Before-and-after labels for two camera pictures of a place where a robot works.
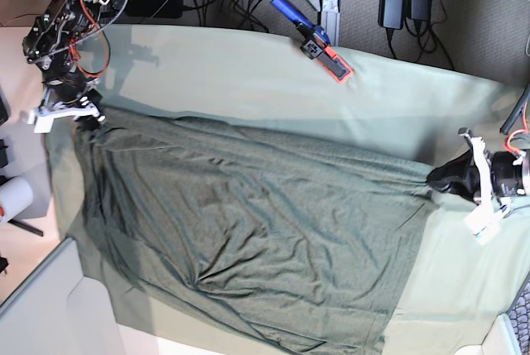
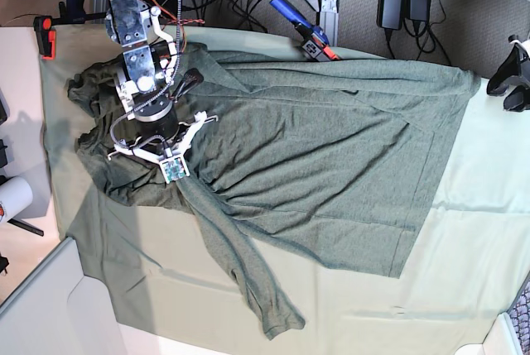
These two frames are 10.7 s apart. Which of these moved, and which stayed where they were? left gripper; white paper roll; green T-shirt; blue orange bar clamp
Moved: green T-shirt; left gripper
Stayed: white paper roll; blue orange bar clamp
